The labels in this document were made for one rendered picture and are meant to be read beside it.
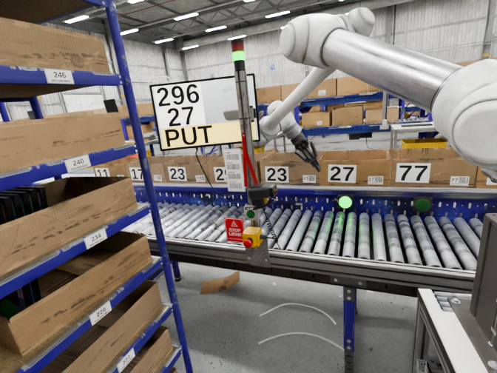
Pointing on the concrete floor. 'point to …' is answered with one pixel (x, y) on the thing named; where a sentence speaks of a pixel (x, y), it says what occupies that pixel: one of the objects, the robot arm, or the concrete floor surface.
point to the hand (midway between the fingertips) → (316, 165)
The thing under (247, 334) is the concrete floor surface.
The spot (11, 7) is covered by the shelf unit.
